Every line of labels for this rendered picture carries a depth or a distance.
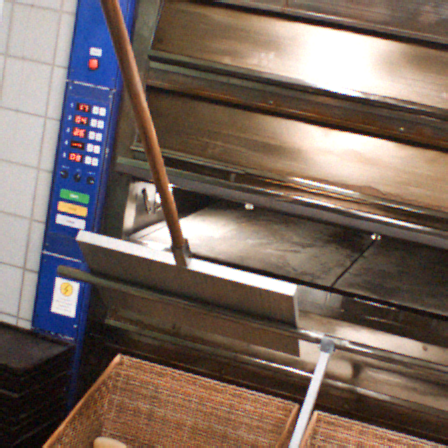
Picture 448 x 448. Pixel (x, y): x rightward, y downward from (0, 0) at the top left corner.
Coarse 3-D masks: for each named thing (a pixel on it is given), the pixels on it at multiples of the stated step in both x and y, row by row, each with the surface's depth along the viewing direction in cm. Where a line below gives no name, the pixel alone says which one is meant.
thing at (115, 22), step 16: (112, 0) 179; (112, 16) 182; (112, 32) 185; (128, 48) 190; (128, 64) 193; (128, 80) 197; (128, 96) 202; (144, 96) 203; (144, 112) 206; (144, 128) 210; (144, 144) 215; (160, 160) 221; (160, 176) 224; (160, 192) 230; (176, 224) 242; (176, 240) 247
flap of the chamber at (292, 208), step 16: (144, 176) 293; (208, 192) 288; (224, 192) 287; (240, 192) 286; (272, 208) 284; (288, 208) 283; (304, 208) 281; (352, 224) 278; (368, 224) 277; (416, 240) 274; (432, 240) 273
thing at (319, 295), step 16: (128, 240) 314; (144, 240) 318; (192, 256) 310; (208, 256) 312; (256, 272) 305; (272, 272) 308; (304, 288) 300; (320, 288) 300; (336, 304) 298; (352, 304) 297; (368, 304) 295; (384, 304) 296; (400, 304) 298; (384, 320) 295; (400, 320) 293; (416, 320) 292; (432, 320) 291
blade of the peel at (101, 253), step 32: (96, 256) 269; (128, 256) 263; (160, 256) 260; (160, 288) 273; (192, 288) 267; (224, 288) 260; (256, 288) 254; (288, 288) 252; (192, 320) 284; (224, 320) 277; (288, 320) 264; (288, 352) 281
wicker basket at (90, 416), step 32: (96, 384) 303; (128, 384) 315; (160, 384) 313; (192, 384) 310; (224, 384) 308; (96, 416) 309; (128, 416) 314; (160, 416) 312; (192, 416) 310; (224, 416) 308; (256, 416) 305; (288, 416) 303
